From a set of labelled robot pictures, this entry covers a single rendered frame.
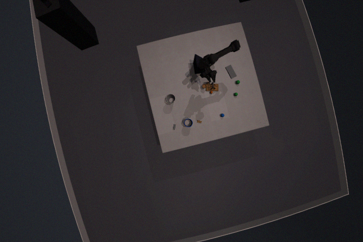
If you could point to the blue mug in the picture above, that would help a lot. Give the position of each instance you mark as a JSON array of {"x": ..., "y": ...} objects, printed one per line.
[{"x": 188, "y": 122}]

